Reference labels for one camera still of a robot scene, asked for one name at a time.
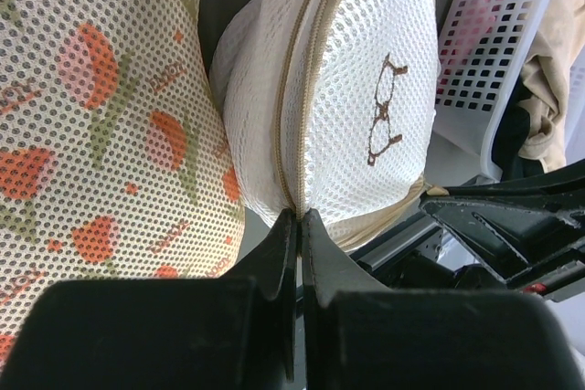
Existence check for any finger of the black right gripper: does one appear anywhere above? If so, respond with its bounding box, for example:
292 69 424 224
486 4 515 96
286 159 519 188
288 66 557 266
420 163 584 290

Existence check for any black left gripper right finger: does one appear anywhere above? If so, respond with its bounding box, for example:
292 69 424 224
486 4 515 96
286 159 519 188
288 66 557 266
300 211 584 389

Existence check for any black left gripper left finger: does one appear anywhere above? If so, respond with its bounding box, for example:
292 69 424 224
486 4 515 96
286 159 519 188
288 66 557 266
1 210 297 389

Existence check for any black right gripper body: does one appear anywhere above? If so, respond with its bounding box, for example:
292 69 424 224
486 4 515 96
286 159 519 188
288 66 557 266
356 216 584 302

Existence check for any white mesh laundry bag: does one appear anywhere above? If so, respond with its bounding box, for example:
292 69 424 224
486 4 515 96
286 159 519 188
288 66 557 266
210 0 440 251

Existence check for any floral mesh laundry bag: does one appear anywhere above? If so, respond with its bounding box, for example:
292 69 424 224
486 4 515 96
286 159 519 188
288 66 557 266
1 0 245 358

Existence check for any beige cloth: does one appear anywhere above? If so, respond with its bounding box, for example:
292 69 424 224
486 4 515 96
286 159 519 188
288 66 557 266
519 0 584 173

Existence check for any white plastic basket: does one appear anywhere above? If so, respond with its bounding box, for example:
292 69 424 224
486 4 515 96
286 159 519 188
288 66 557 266
434 0 549 181

